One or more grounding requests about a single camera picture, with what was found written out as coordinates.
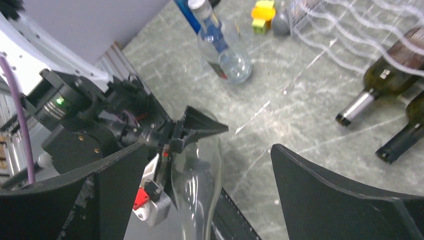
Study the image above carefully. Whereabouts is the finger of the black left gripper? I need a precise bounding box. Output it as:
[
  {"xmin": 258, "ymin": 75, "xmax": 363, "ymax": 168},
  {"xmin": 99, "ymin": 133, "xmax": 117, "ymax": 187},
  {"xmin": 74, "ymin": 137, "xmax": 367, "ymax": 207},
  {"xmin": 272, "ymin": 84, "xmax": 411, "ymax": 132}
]
[{"xmin": 170, "ymin": 106, "xmax": 229, "ymax": 154}]

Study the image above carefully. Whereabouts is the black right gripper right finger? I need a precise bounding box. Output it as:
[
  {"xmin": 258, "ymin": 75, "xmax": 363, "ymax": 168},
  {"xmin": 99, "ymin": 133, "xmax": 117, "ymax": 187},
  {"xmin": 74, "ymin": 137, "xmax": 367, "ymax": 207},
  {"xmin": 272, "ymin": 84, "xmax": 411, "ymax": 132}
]
[{"xmin": 270, "ymin": 144, "xmax": 424, "ymax": 240}]

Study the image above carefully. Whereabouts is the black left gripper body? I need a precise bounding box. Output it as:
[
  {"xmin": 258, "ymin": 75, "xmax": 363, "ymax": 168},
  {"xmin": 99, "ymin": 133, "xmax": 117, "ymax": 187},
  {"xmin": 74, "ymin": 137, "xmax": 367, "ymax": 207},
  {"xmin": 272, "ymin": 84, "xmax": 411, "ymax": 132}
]
[{"xmin": 112, "ymin": 78, "xmax": 175, "ymax": 157}]

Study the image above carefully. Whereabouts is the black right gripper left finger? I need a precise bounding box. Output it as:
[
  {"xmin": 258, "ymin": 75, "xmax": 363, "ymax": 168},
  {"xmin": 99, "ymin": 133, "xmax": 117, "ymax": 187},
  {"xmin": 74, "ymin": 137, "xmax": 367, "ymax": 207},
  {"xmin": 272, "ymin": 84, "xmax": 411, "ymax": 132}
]
[{"xmin": 0, "ymin": 143, "xmax": 149, "ymax": 240}]

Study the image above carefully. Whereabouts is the clear glass wine bottle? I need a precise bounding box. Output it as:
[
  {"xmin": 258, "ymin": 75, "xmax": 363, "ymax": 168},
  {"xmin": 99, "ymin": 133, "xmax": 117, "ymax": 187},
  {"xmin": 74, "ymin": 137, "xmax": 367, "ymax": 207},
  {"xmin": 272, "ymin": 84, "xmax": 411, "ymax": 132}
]
[{"xmin": 171, "ymin": 108, "xmax": 223, "ymax": 240}]

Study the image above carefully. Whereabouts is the blue square water bottle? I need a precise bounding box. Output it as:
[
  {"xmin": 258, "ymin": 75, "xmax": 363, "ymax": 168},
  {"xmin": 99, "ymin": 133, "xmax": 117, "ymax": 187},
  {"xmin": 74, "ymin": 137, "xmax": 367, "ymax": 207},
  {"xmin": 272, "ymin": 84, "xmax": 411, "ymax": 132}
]
[{"xmin": 173, "ymin": 0, "xmax": 201, "ymax": 35}]

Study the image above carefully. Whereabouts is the dark green wine bottle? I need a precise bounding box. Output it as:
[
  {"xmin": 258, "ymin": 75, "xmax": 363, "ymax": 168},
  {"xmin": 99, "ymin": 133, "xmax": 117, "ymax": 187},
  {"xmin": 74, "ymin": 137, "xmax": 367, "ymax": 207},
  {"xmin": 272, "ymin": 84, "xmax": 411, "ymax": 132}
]
[
  {"xmin": 375, "ymin": 92, "xmax": 424, "ymax": 164},
  {"xmin": 335, "ymin": 40, "xmax": 424, "ymax": 127}
]

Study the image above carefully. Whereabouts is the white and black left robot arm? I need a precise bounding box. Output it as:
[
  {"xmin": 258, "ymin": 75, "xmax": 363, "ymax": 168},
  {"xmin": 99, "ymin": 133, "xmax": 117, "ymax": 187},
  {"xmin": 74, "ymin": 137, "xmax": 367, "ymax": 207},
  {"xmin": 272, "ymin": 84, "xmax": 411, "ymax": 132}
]
[{"xmin": 0, "ymin": 0, "xmax": 228, "ymax": 174}]

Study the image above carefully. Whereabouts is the clear round glass bottle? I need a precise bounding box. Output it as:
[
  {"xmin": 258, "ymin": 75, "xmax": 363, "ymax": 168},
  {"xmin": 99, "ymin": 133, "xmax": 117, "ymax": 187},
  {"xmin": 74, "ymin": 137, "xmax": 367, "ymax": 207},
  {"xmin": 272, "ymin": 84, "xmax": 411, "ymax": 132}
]
[{"xmin": 187, "ymin": 0, "xmax": 253, "ymax": 84}]

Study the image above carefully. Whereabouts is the colourful toy block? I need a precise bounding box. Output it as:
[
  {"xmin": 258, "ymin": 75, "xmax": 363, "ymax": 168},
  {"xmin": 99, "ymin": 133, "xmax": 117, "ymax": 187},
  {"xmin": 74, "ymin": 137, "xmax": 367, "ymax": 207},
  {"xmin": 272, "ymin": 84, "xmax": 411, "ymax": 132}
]
[{"xmin": 251, "ymin": 0, "xmax": 276, "ymax": 35}]

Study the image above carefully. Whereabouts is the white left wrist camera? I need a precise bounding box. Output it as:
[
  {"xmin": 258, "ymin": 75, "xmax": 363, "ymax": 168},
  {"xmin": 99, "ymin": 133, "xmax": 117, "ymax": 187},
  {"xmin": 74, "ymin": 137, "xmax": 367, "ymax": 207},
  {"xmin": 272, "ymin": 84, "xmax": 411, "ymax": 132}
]
[{"xmin": 132, "ymin": 154, "xmax": 172, "ymax": 227}]

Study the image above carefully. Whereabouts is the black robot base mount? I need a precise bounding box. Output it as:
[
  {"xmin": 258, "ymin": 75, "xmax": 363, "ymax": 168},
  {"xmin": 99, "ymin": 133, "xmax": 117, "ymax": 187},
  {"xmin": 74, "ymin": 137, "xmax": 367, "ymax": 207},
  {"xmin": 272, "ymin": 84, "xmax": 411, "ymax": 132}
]
[{"xmin": 210, "ymin": 188, "xmax": 262, "ymax": 240}]

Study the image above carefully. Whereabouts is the white wire wine rack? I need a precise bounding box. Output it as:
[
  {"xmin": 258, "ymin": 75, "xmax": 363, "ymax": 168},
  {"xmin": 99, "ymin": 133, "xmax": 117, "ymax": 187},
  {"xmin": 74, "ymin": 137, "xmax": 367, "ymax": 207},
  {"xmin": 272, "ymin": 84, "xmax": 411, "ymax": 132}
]
[{"xmin": 286, "ymin": 0, "xmax": 424, "ymax": 76}]

